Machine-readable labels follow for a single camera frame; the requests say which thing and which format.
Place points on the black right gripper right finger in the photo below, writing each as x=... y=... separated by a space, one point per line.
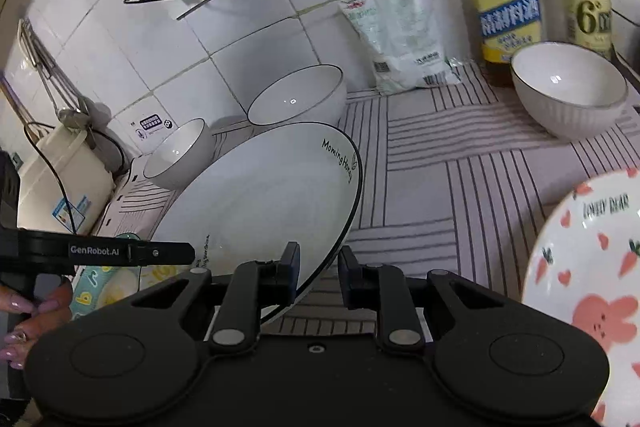
x=382 y=289

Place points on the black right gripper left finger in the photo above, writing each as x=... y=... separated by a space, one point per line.
x=255 y=285

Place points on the white plate with black rim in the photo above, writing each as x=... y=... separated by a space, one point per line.
x=297 y=183

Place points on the white ribbed bowl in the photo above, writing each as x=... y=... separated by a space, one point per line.
x=574 y=93

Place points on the teal egg pattern plate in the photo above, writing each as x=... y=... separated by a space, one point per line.
x=98 y=287

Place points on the left hand with pink nails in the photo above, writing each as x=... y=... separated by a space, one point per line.
x=52 y=313

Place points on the white rice cooker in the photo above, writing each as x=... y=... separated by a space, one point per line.
x=65 y=187

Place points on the small white bowl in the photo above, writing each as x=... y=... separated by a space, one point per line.
x=181 y=157

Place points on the hanging metal utensils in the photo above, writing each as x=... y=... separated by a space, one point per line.
x=69 y=105

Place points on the white bowl dark rim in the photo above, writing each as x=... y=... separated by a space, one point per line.
x=314 y=93

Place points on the pink bunny pattern plate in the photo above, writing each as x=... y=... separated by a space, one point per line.
x=584 y=270

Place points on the white salt bag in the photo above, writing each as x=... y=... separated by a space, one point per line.
x=403 y=43

